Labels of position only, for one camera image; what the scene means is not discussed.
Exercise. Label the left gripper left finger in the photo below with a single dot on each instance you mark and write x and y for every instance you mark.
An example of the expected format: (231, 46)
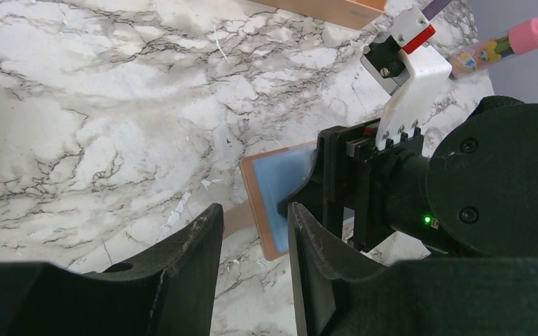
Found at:
(167, 289)

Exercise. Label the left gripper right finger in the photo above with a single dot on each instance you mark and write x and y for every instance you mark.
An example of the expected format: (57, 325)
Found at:
(339, 291)

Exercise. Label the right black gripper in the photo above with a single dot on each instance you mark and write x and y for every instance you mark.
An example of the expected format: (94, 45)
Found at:
(385, 188)

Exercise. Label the brown leather card holder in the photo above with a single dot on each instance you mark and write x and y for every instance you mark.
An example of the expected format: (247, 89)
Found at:
(268, 179)

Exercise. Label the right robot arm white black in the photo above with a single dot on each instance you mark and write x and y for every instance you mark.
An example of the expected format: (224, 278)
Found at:
(475, 195)

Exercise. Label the peach desk organizer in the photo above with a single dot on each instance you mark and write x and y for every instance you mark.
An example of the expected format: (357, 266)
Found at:
(353, 14)

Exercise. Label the pink cap small bottle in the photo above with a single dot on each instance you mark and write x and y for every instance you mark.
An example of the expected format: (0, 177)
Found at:
(518, 40)

